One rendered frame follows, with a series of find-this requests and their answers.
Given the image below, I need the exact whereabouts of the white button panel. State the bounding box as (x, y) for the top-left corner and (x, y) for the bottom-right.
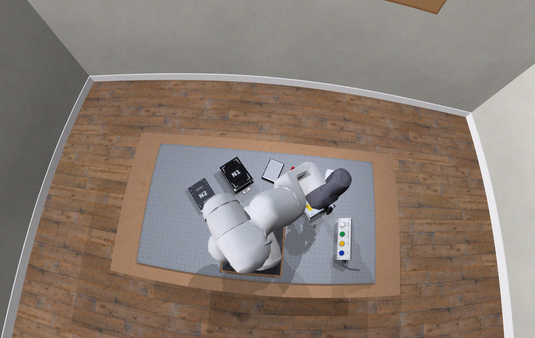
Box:
(334, 218), (360, 271)

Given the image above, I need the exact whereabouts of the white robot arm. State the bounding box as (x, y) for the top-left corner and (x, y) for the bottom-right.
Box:
(202, 162), (352, 274)

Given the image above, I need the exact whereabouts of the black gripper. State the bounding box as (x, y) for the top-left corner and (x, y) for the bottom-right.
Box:
(320, 204), (336, 215)

